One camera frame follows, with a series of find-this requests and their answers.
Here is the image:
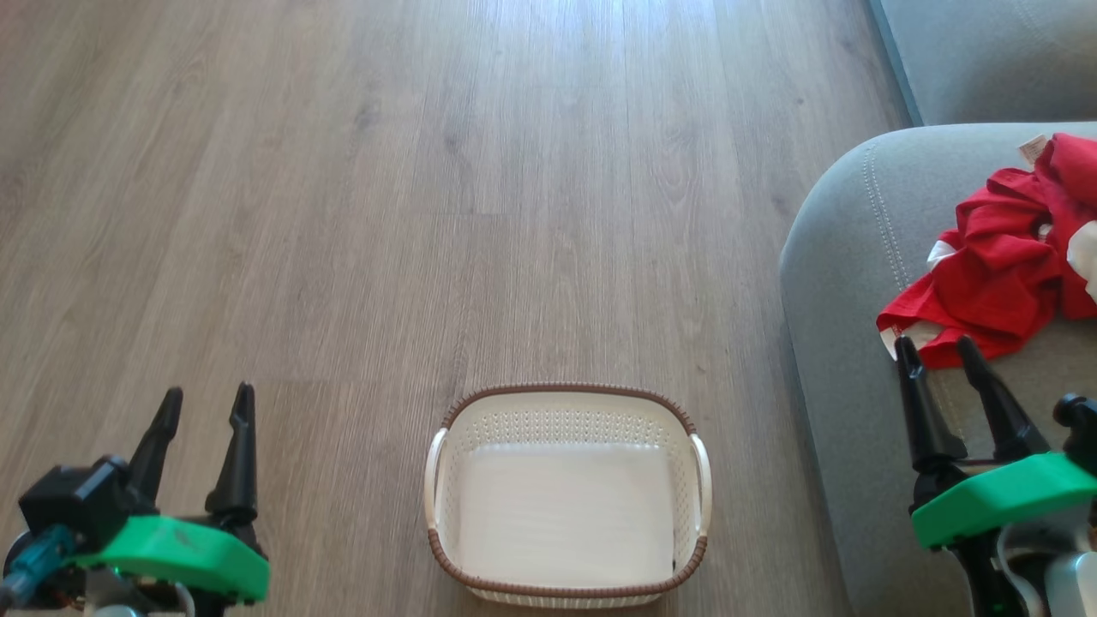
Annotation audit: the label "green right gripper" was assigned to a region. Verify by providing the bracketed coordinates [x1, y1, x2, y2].
[894, 335, 1097, 550]

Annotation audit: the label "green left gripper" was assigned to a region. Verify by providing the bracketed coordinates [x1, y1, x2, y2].
[70, 382, 271, 606]

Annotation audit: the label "red garment thin white stripes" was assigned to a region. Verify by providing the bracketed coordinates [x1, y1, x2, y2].
[877, 167, 1068, 369]

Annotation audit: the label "grey fabric sofa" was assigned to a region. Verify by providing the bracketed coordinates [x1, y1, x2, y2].
[780, 122, 1097, 617]

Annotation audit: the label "white plastic laundry basket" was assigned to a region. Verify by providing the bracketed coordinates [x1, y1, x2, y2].
[424, 383, 712, 609]

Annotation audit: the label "teal cable connector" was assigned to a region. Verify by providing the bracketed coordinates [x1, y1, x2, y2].
[0, 524, 78, 601]

